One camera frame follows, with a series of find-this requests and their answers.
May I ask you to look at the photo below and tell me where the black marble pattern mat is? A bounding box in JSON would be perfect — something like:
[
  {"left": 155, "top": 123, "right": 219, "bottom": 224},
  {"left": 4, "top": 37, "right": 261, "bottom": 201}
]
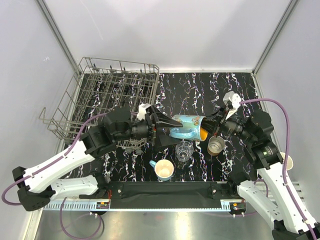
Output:
[{"left": 65, "top": 72, "right": 258, "bottom": 182}]

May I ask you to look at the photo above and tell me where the clear glass cup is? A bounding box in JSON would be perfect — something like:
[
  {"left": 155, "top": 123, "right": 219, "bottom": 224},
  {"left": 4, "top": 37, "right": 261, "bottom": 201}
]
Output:
[{"left": 175, "top": 140, "right": 194, "bottom": 163}]

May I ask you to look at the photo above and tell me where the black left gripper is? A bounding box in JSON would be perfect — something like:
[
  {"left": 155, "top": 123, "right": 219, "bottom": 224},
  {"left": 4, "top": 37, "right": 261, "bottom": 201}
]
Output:
[{"left": 114, "top": 106, "right": 184, "bottom": 151}]

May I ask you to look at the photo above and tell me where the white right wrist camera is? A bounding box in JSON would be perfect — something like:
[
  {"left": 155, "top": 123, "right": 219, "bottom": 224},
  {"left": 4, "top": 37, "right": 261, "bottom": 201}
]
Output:
[{"left": 223, "top": 91, "right": 242, "bottom": 120}]

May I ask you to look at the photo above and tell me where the white slotted cable duct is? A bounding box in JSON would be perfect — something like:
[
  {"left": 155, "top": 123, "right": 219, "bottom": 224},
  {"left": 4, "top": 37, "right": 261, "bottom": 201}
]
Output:
[{"left": 43, "top": 199, "right": 111, "bottom": 212}]

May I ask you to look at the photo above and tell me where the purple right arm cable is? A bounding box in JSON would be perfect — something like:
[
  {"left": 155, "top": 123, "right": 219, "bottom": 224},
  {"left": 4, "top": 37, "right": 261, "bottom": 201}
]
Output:
[{"left": 238, "top": 97, "right": 318, "bottom": 240}]

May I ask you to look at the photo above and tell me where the grey wire dish rack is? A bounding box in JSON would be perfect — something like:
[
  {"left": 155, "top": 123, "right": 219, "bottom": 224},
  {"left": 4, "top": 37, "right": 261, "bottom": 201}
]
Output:
[{"left": 39, "top": 56, "right": 160, "bottom": 145}]

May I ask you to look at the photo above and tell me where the blue mug cream inside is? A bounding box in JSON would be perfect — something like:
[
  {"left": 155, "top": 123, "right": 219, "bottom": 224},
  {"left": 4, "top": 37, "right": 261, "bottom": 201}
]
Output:
[{"left": 149, "top": 159, "right": 175, "bottom": 182}]

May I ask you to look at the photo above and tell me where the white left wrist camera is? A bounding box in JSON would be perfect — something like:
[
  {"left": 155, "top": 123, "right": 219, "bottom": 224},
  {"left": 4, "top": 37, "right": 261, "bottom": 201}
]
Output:
[{"left": 136, "top": 103, "right": 152, "bottom": 121}]

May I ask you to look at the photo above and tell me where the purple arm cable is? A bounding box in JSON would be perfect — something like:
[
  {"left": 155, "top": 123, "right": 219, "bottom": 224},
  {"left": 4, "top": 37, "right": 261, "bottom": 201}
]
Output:
[
  {"left": 238, "top": 97, "right": 318, "bottom": 240},
  {"left": 1, "top": 112, "right": 140, "bottom": 207}
]

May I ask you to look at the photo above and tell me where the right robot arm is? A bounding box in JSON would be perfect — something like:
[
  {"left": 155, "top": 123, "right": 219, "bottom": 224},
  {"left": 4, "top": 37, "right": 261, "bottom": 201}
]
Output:
[{"left": 201, "top": 107, "right": 320, "bottom": 240}]

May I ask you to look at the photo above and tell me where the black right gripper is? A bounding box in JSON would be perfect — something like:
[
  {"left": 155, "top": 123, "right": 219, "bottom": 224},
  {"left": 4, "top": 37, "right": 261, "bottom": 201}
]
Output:
[{"left": 194, "top": 104, "right": 256, "bottom": 144}]

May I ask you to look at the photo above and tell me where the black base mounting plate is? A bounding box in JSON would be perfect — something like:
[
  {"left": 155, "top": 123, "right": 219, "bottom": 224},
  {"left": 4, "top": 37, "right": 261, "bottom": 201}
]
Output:
[{"left": 80, "top": 181, "right": 242, "bottom": 210}]

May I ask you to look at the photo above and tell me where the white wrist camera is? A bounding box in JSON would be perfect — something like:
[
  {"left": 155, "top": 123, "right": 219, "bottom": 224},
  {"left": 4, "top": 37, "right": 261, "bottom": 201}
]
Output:
[
  {"left": 136, "top": 103, "right": 152, "bottom": 121},
  {"left": 223, "top": 91, "right": 242, "bottom": 120}
]

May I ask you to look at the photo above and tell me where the brown metal cup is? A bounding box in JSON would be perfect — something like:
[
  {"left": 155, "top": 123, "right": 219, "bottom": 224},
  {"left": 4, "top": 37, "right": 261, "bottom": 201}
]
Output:
[{"left": 207, "top": 136, "right": 226, "bottom": 156}]

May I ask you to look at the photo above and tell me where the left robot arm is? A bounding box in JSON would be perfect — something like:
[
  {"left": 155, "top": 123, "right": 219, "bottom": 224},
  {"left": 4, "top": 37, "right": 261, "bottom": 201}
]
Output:
[{"left": 12, "top": 104, "right": 183, "bottom": 212}]

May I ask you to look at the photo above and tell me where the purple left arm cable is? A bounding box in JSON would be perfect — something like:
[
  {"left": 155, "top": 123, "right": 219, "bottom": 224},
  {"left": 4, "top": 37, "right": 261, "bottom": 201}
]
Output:
[{"left": 1, "top": 112, "right": 140, "bottom": 207}]

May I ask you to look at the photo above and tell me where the blue butterfly mug orange inside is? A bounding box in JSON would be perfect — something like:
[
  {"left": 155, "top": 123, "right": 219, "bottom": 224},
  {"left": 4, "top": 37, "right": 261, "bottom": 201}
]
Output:
[{"left": 169, "top": 114, "right": 208, "bottom": 142}]

